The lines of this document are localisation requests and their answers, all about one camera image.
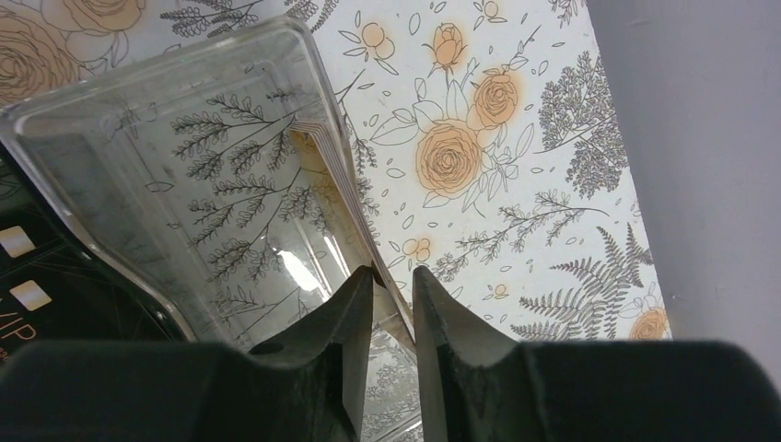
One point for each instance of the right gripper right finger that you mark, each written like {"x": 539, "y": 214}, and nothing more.
{"x": 471, "y": 376}

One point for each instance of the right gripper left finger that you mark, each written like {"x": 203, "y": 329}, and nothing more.
{"x": 314, "y": 372}

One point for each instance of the gold card stack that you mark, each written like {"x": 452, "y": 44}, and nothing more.
{"x": 322, "y": 157}

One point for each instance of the black VIP card stack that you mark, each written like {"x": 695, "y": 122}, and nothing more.
{"x": 51, "y": 291}

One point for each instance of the floral patterned table mat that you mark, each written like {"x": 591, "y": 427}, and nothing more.
{"x": 484, "y": 136}

